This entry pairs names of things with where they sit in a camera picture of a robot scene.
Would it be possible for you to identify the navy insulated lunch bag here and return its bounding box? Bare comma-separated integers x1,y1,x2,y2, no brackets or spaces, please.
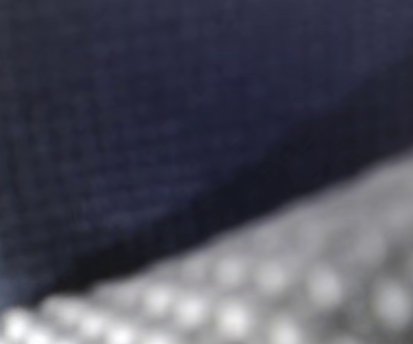
0,0,413,344

